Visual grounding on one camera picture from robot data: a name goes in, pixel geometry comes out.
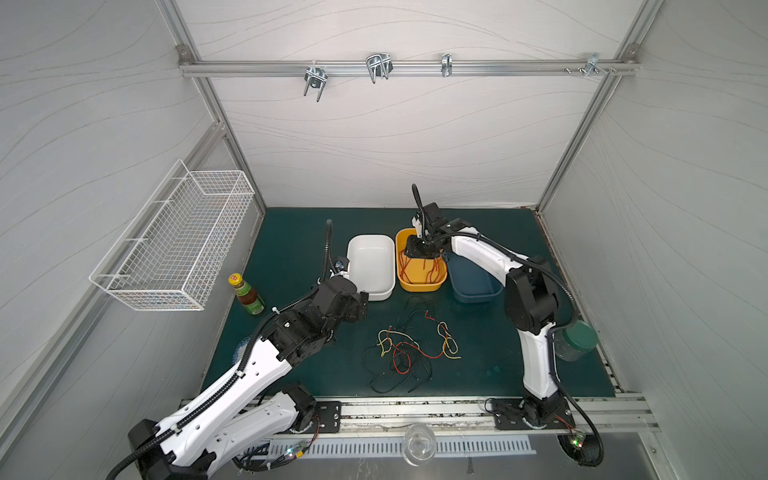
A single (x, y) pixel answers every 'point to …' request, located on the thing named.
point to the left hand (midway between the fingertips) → (352, 286)
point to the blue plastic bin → (470, 282)
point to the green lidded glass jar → (575, 340)
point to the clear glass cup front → (419, 444)
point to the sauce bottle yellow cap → (246, 294)
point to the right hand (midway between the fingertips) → (414, 243)
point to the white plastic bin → (372, 264)
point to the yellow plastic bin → (418, 274)
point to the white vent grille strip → (393, 447)
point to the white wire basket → (165, 258)
